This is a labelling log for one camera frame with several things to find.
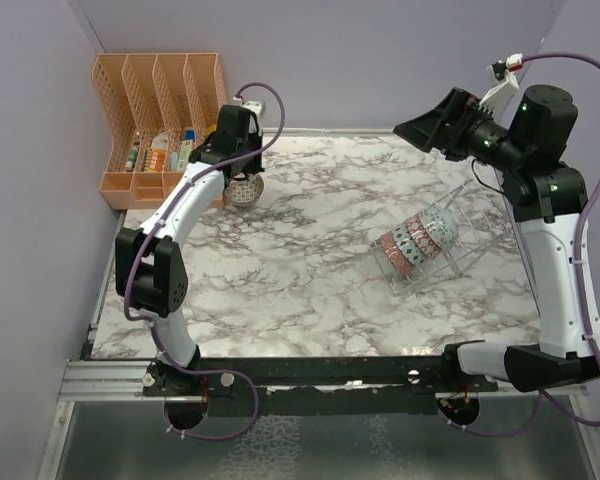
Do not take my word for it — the dark blue patterned bowl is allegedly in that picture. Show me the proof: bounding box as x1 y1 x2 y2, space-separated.
406 215 441 259

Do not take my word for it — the pink patterned bowl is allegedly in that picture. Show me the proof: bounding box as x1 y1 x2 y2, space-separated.
223 174 264 208

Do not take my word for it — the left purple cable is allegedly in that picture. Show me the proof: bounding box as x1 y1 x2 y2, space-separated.
123 82 287 441

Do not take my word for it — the aluminium frame rail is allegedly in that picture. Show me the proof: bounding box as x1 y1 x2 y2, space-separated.
58 360 149 402

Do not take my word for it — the light blue patterned bowl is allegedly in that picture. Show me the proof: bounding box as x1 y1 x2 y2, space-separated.
390 225 429 266

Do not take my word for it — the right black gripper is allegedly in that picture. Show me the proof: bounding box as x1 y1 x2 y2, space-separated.
395 86 528 173

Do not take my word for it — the red floral bowl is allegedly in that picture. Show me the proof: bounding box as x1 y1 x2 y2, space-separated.
379 232 415 276

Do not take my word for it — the grey white patterned bowl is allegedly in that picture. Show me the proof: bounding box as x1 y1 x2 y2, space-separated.
418 206 460 252

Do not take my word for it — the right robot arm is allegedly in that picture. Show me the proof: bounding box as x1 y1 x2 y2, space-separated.
393 85 600 392

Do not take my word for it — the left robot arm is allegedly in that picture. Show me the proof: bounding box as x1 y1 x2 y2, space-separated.
115 99 265 395

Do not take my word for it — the black mounting base rail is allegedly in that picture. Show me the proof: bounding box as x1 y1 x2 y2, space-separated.
143 355 497 417

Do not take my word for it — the orange plastic file organizer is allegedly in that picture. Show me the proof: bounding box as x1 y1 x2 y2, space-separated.
92 53 228 211

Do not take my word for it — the white wire dish rack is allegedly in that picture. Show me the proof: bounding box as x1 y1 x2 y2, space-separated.
369 179 508 295

